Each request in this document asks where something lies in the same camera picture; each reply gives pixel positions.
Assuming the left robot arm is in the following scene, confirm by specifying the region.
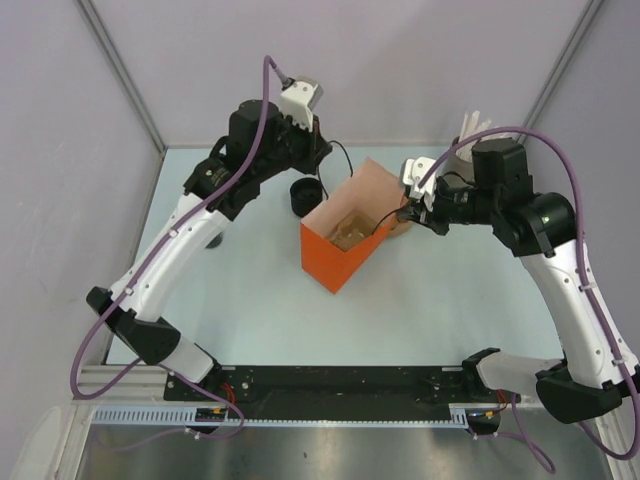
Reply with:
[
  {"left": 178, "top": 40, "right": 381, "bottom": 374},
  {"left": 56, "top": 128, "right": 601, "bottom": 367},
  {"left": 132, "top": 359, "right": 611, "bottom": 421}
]
[{"left": 86, "top": 99, "right": 332, "bottom": 400}]

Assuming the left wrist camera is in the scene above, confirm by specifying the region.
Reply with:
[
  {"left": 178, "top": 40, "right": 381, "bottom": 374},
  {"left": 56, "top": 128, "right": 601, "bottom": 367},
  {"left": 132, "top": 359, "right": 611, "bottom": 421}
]
[{"left": 279, "top": 76, "right": 324, "bottom": 132}]

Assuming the white cable duct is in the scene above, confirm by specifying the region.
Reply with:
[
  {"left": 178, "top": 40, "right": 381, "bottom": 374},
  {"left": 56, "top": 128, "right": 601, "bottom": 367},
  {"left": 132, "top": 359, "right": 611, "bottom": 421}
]
[{"left": 94, "top": 403, "right": 474, "bottom": 429}]

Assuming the orange paper bag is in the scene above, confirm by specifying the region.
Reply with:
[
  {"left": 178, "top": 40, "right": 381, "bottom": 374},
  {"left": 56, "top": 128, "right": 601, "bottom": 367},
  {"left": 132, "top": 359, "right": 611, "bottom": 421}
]
[{"left": 300, "top": 157, "right": 406, "bottom": 294}]

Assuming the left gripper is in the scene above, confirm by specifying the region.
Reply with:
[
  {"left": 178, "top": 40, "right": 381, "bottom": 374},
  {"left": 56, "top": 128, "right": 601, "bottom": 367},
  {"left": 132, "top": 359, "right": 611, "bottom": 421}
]
[{"left": 253, "top": 109, "right": 331, "bottom": 182}]

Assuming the grey straw holder cup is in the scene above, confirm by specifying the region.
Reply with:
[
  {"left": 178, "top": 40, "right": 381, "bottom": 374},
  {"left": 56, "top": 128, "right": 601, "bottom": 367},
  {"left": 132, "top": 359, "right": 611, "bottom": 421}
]
[{"left": 444, "top": 141, "right": 476, "bottom": 182}]

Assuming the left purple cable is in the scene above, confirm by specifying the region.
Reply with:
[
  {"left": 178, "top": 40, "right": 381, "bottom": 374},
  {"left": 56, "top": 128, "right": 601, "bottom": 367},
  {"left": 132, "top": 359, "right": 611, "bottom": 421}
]
[{"left": 68, "top": 55, "right": 286, "bottom": 401}]

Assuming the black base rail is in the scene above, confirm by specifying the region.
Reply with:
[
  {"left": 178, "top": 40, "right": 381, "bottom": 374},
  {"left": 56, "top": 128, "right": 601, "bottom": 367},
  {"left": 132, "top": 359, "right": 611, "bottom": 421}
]
[{"left": 164, "top": 364, "right": 521, "bottom": 421}]

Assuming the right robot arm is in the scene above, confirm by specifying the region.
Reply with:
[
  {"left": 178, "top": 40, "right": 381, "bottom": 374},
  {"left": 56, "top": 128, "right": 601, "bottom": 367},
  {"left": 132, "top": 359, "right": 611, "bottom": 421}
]
[{"left": 400, "top": 138, "right": 639, "bottom": 424}]

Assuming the brown pulp cup carrier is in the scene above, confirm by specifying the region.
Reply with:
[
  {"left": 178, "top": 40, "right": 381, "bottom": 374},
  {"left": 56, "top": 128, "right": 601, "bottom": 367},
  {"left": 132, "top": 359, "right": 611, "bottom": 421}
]
[{"left": 329, "top": 210, "right": 376, "bottom": 252}]

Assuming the white straws bundle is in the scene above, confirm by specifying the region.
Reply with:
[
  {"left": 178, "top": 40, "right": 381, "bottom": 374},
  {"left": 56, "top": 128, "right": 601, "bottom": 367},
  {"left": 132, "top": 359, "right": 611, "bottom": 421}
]
[{"left": 457, "top": 110, "right": 508, "bottom": 157}]

